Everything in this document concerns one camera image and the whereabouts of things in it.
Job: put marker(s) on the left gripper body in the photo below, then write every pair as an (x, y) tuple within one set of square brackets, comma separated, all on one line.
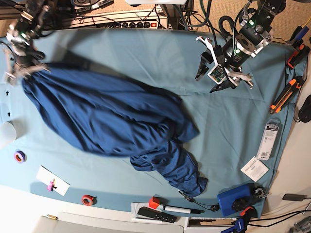
[(231, 61)]

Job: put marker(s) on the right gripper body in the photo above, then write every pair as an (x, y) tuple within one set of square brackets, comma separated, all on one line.
[(20, 58)]

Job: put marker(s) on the blue t-shirt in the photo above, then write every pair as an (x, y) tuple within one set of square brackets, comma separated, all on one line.
[(109, 115)]

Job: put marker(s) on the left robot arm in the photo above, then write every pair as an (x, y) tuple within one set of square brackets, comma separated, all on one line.
[(245, 36)]

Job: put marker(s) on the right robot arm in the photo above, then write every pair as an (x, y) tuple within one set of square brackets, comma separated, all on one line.
[(30, 25)]

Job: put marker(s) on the light blue table cloth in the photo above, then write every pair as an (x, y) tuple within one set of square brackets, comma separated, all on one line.
[(230, 122)]

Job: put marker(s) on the translucent white plastic cup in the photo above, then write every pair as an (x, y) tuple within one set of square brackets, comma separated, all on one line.
[(8, 134)]

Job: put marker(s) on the white power strip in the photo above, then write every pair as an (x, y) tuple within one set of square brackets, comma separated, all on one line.
[(147, 18)]

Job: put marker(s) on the orange black utility knife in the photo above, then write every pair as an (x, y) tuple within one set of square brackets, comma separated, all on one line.
[(290, 89)]

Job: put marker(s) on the packaged blade box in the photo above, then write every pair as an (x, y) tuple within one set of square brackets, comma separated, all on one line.
[(268, 139)]

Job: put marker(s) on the orange black clamp upper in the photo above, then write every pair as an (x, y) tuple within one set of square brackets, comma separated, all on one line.
[(298, 55)]

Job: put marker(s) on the blue spring clamp upper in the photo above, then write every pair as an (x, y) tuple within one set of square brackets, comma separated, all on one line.
[(297, 35)]

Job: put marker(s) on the black computer mouse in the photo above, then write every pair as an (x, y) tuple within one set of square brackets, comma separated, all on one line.
[(304, 113)]

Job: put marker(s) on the purple tape roll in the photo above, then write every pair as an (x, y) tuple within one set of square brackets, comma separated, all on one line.
[(20, 156)]

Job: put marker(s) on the white leaflet card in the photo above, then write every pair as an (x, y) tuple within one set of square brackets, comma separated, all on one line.
[(254, 169)]

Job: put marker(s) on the white paper card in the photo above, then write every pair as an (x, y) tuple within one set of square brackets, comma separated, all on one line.
[(45, 176)]

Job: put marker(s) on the metal carabiner clip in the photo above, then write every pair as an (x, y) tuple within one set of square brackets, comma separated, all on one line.
[(260, 193)]

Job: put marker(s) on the blue box with knob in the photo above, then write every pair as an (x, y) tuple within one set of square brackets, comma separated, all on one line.
[(236, 199)]

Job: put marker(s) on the pink small clip toy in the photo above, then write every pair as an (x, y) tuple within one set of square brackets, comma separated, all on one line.
[(51, 187)]

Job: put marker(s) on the black small device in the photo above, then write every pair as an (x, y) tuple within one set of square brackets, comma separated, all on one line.
[(293, 197)]

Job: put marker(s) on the white black marker pen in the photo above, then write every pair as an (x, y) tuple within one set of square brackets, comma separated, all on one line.
[(181, 210)]

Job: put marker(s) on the red cube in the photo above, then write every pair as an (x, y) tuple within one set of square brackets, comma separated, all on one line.
[(154, 203)]

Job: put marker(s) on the blue orange clamp lower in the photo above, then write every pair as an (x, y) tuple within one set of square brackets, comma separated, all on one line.
[(240, 225)]

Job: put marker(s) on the red tape roll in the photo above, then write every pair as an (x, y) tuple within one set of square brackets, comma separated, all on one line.
[(88, 200)]

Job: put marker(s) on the brass small pin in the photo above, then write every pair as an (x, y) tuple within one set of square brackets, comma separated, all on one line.
[(52, 217)]

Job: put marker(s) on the black remote control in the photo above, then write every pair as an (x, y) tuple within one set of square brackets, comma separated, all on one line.
[(157, 215)]

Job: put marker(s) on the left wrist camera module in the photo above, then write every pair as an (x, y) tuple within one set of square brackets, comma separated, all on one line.
[(217, 74)]

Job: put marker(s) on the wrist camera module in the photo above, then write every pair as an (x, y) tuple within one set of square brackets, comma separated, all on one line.
[(10, 78), (217, 74)]

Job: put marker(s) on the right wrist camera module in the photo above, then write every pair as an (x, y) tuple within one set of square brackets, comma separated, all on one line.
[(10, 78)]

